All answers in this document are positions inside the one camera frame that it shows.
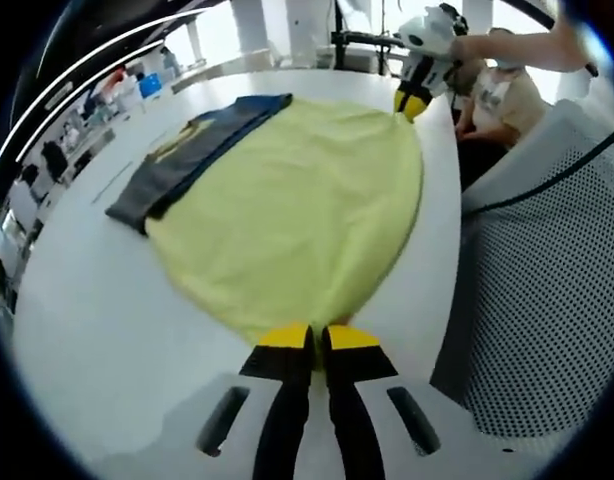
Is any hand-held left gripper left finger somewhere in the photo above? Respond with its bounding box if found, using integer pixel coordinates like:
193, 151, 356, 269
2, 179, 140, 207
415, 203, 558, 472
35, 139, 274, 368
104, 321, 316, 480

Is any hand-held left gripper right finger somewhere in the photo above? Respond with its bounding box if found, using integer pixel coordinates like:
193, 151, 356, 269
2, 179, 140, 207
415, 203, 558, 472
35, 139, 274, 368
320, 324, 513, 480

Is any yellow blue grey garment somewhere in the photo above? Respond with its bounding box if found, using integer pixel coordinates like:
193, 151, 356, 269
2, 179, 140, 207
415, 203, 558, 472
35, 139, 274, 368
105, 92, 426, 347

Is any black stand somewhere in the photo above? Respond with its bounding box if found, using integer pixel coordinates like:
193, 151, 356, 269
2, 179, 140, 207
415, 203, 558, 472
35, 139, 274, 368
330, 0, 406, 72

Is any grey mesh office chair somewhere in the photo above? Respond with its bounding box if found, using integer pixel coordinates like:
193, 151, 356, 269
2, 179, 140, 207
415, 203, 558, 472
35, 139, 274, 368
430, 98, 614, 442

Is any blue bin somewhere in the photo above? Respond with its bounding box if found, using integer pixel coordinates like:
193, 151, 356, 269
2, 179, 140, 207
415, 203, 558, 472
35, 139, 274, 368
137, 73, 164, 99

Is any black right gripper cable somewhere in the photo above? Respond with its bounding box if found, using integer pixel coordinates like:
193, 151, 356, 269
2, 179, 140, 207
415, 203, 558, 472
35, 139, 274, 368
465, 118, 614, 217

